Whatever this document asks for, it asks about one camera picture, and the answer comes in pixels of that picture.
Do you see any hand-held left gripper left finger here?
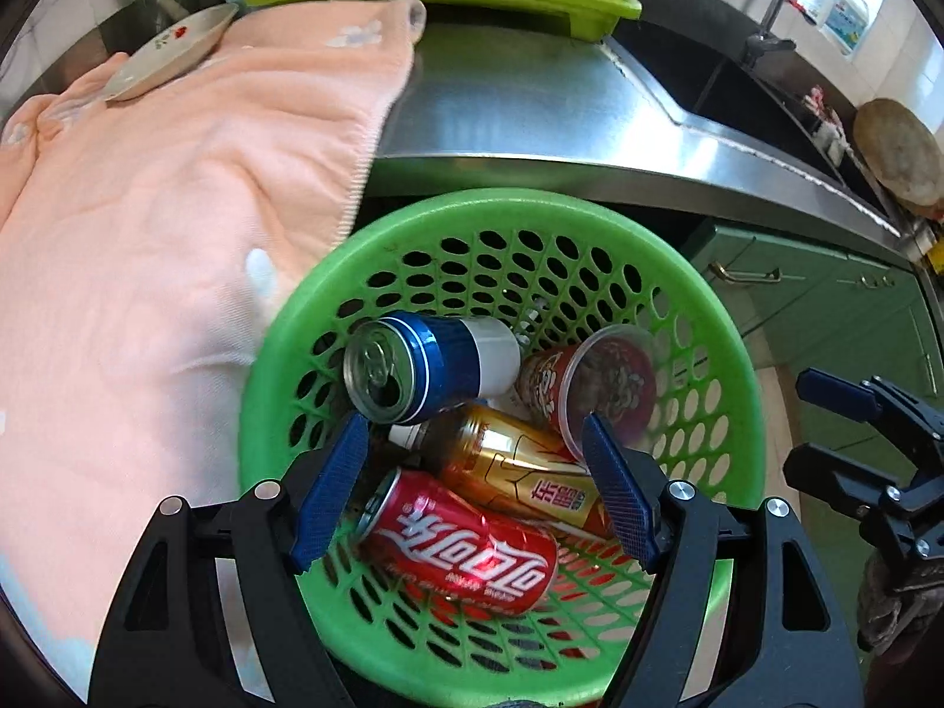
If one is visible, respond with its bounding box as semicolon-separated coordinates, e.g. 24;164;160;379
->
88;413;370;708

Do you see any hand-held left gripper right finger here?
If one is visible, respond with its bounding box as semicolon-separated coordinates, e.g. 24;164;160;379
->
581;413;864;708

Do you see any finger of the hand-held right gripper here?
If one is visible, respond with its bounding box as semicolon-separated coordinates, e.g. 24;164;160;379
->
795;367;944;458
783;442;904;525

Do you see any red drink can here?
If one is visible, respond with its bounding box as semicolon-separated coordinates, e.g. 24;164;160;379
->
352;467;559;617

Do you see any green plastic mesh basket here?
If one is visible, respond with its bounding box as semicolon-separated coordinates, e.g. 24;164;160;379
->
237;188;768;708

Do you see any red cup with clear lid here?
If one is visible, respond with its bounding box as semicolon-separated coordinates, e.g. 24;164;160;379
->
514;324;659;451

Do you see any gold drink can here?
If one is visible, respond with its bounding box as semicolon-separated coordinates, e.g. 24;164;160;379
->
388;404;617;539

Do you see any blue drink can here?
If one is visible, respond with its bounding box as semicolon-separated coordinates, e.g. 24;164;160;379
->
343;312;523;425

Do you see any round wooden cutting board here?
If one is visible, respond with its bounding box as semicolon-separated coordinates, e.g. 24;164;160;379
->
853;98;944;218

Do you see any steel sink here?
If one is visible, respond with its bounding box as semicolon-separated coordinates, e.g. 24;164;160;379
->
612;18;864;185

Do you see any pink towel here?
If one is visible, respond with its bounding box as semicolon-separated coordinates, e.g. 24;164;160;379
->
0;0;429;650

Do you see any light blue cloth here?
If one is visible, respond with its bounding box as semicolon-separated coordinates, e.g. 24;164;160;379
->
0;546;104;687

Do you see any clear detergent bottle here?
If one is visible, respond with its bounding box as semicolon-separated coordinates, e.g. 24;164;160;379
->
818;0;871;56

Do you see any metal faucet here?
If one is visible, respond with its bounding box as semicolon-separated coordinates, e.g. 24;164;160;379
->
741;0;823;67

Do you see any white plate with red print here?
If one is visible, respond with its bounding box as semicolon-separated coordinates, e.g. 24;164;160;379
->
101;3;241;103

